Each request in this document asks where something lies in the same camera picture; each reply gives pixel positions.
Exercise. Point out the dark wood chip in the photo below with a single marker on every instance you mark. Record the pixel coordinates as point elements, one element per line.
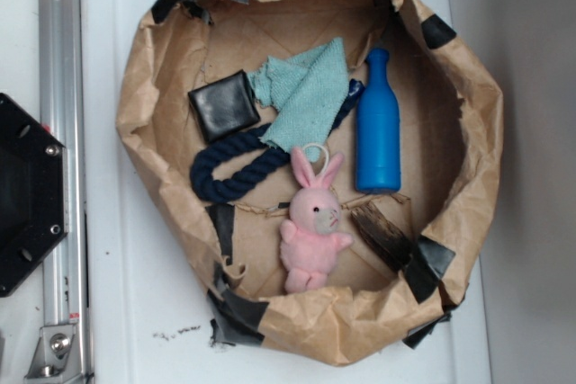
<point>382,236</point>

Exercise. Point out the pink plush bunny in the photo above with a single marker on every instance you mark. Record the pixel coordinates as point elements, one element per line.
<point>311,240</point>

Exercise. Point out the teal cloth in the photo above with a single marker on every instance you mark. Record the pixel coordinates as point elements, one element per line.
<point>307,91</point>

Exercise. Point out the black leather square pouch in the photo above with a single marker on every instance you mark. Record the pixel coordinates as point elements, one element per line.
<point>224,107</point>

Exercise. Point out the blue plastic bottle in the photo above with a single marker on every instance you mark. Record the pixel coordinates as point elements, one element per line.
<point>378,142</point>

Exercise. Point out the brown paper bag bin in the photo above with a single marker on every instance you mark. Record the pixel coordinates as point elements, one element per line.
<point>451,119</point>

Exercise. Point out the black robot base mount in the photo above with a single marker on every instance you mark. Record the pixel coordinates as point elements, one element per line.
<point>33,217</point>

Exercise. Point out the aluminium extrusion rail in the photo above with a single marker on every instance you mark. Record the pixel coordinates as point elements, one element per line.
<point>61,108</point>

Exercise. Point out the metal corner bracket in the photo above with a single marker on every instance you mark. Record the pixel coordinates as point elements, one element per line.
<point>57,356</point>

